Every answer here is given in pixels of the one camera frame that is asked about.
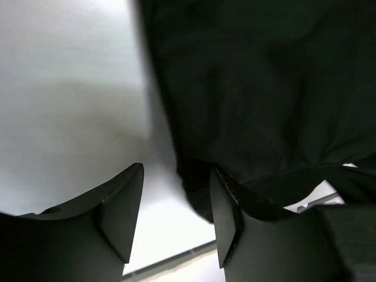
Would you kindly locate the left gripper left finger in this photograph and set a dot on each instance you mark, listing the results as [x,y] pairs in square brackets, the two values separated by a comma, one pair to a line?
[88,238]

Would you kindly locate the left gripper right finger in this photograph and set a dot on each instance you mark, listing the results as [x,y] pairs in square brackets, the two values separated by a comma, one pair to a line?
[260,241]

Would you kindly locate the black t shirt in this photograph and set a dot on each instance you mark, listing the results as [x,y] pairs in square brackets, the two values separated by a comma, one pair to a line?
[280,95]

